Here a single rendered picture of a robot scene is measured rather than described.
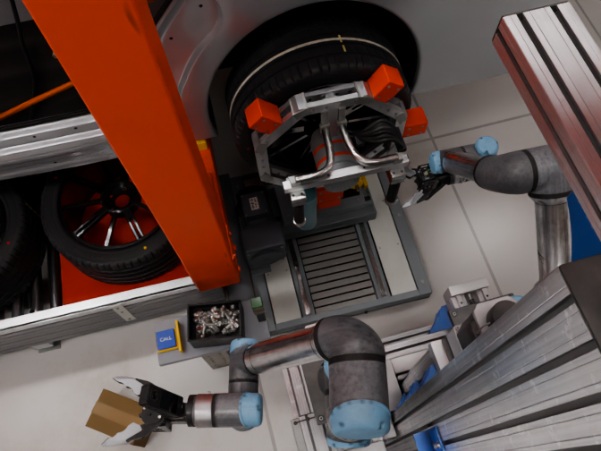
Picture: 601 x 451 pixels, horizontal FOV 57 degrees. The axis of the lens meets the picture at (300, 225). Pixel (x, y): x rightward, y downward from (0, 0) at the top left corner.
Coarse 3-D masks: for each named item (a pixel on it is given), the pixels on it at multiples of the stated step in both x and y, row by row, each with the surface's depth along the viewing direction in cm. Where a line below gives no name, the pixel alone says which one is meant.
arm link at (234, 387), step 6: (228, 384) 138; (234, 384) 136; (240, 384) 135; (246, 384) 135; (252, 384) 136; (228, 390) 137; (234, 390) 135; (240, 390) 135; (246, 390) 135; (252, 390) 136
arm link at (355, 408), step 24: (336, 360) 108; (360, 360) 106; (384, 360) 109; (336, 384) 107; (360, 384) 104; (384, 384) 107; (336, 408) 105; (360, 408) 103; (384, 408) 104; (336, 432) 105; (360, 432) 105; (384, 432) 105
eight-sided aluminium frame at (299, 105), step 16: (304, 96) 175; (320, 96) 177; (336, 96) 179; (352, 96) 175; (368, 96) 176; (288, 112) 180; (304, 112) 175; (320, 112) 177; (384, 112) 186; (400, 112) 188; (288, 128) 181; (400, 128) 197; (256, 144) 186; (384, 144) 212; (272, 176) 206; (288, 176) 217
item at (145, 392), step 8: (152, 384) 120; (144, 392) 118; (152, 392) 119; (160, 392) 121; (168, 392) 123; (144, 400) 117; (152, 400) 118; (160, 400) 121; (168, 400) 123; (176, 400) 125; (152, 408) 120; (160, 408) 120; (168, 408) 122; (176, 408) 124; (176, 416) 124
